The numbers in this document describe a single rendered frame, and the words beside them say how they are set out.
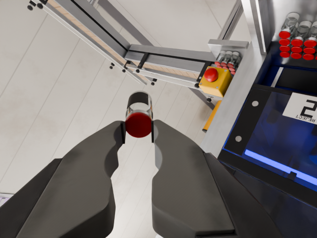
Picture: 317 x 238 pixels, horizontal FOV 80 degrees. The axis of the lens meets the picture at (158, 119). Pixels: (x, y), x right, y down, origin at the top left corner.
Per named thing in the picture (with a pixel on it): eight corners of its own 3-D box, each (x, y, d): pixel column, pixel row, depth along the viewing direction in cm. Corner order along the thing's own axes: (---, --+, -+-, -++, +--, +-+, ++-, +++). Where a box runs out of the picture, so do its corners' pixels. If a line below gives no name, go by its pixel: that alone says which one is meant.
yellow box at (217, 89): (235, 80, 61) (225, 100, 61) (214, 76, 66) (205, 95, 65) (229, 68, 55) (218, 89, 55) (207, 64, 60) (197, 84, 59)
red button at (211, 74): (222, 73, 57) (216, 85, 57) (210, 72, 60) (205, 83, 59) (218, 67, 54) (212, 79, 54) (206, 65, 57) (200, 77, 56)
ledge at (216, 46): (255, 66, 67) (253, 72, 66) (221, 62, 75) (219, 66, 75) (248, 41, 56) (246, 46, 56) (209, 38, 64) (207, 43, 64)
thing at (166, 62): (257, 54, 63) (237, 97, 62) (263, 78, 75) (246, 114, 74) (129, 41, 106) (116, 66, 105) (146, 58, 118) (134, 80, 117)
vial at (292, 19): (299, 20, 39) (290, 39, 39) (287, 20, 40) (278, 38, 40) (300, 12, 37) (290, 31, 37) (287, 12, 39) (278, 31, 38)
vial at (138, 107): (152, 89, 17) (153, 110, 13) (152, 111, 18) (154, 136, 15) (127, 89, 17) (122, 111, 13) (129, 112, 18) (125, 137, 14)
